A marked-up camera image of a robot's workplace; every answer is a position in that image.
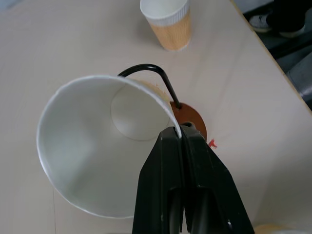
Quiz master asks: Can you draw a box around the grey sneaker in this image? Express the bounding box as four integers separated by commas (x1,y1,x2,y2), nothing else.
249,14,273,32

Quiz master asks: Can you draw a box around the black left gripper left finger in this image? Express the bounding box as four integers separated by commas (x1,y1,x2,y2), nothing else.
132,126,183,234

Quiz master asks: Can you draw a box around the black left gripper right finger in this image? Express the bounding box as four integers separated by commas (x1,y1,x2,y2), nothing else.
180,122,255,234

